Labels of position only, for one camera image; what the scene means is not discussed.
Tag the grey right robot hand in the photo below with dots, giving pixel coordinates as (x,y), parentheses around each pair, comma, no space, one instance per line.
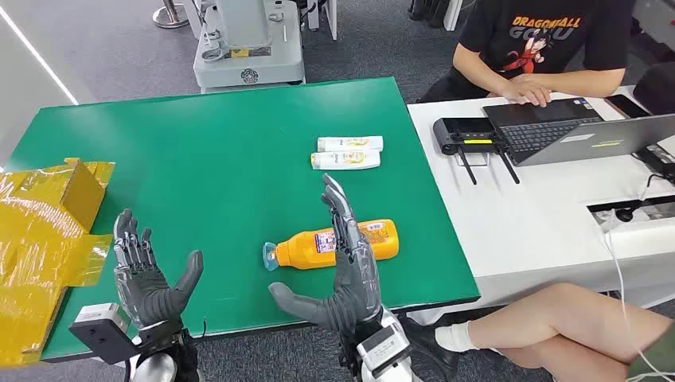
(353,284)

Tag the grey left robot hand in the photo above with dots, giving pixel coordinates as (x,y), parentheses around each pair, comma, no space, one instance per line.
(142,287)

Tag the orange bottle with clear cap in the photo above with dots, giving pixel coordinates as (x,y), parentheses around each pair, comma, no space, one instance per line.
(303,248)

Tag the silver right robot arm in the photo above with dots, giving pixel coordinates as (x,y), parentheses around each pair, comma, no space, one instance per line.
(390,321)

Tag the white robot base machine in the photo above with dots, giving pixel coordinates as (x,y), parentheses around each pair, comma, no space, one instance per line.
(248,47)

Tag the white shampoo bottle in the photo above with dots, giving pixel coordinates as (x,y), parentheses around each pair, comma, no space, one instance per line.
(348,143)
(345,160)

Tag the yellow taped cardboard box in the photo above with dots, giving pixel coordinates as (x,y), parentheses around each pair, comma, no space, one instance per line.
(37,237)

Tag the black controller with antennas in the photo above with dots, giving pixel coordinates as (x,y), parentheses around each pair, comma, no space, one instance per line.
(464,134)

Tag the person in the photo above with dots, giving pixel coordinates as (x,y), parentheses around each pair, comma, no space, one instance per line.
(554,327)
(543,37)

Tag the black open laptop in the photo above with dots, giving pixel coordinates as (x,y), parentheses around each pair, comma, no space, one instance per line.
(538,129)

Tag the person's hand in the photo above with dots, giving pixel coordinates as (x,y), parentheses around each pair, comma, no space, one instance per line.
(527,93)

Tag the white furniture panel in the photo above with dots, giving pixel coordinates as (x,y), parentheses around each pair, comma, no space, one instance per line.
(329,16)

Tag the metal stanchion base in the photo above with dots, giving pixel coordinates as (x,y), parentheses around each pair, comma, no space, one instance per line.
(170,17)

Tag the black plug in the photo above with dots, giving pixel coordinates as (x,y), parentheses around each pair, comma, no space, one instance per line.
(626,214)

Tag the silver laptop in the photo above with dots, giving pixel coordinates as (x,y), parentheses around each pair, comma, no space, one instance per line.
(606,139)

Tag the black smartphone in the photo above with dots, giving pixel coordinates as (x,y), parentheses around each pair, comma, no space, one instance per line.
(627,106)

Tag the black power adapter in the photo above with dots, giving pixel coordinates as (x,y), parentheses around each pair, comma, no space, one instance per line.
(659,161)

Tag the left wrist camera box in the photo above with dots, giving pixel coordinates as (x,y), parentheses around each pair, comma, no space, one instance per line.
(100,332)

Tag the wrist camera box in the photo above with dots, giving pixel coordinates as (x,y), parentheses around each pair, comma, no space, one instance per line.
(384,348)
(100,332)

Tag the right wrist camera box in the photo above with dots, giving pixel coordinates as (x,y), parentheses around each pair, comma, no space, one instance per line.
(384,348)

